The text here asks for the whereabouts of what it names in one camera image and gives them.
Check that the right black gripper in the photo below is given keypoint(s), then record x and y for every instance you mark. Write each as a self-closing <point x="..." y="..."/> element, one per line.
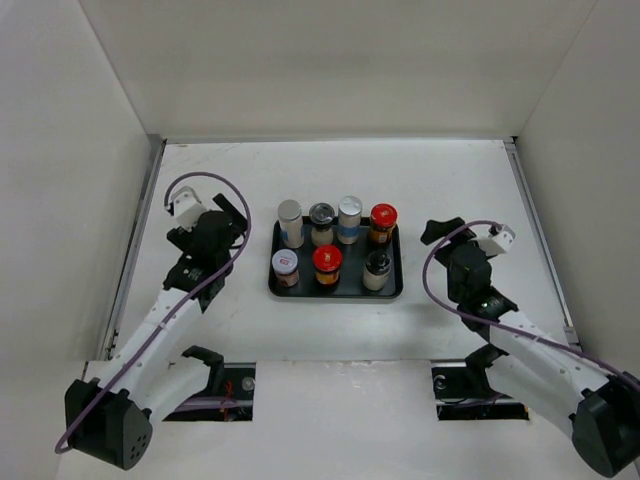
<point x="463" y="237"/>

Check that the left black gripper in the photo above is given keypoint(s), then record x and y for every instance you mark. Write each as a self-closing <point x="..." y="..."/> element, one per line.
<point x="183" y="238"/>

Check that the red lid sauce jar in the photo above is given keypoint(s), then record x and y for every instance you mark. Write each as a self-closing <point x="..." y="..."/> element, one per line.
<point x="383" y="220"/>
<point x="327" y="261"/>

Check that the black cap small bottle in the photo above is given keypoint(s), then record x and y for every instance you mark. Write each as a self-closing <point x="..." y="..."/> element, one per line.
<point x="376" y="270"/>

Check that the silver lid salt jar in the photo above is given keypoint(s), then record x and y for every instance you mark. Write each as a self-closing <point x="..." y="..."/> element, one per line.
<point x="291" y="223"/>

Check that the white cap blue label bottle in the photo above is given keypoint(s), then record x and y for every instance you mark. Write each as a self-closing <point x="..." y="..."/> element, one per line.
<point x="349" y="218"/>

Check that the white lid small spice jar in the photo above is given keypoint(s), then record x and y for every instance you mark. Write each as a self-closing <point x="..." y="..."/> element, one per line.
<point x="285" y="265"/>

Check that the clear lid pepper shaker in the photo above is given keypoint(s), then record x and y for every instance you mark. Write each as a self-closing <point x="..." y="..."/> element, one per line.
<point x="321" y="216"/>

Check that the red lid sauce jar front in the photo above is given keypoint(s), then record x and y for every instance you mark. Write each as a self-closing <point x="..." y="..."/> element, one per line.
<point x="327" y="261"/>

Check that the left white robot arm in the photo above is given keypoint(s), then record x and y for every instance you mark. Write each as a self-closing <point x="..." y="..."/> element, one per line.
<point x="112" y="417"/>

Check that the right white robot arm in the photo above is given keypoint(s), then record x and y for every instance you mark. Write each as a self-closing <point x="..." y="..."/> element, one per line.
<point x="593" y="403"/>

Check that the black plastic tray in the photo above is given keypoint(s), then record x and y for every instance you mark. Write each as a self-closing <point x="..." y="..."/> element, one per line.
<point x="349" y="285"/>

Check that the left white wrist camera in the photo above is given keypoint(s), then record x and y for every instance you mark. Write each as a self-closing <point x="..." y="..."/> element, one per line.
<point x="185" y="207"/>

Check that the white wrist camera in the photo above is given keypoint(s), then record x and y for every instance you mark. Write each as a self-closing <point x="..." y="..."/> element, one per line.
<point x="498" y="241"/>
<point x="185" y="207"/>

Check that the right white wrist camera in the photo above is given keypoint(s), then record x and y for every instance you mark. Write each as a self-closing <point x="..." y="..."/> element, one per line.
<point x="498" y="241"/>

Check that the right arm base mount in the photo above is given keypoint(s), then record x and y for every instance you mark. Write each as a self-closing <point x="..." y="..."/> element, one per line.
<point x="462" y="392"/>

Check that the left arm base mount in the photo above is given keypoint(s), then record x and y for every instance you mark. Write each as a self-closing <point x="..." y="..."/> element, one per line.
<point x="228" y="395"/>

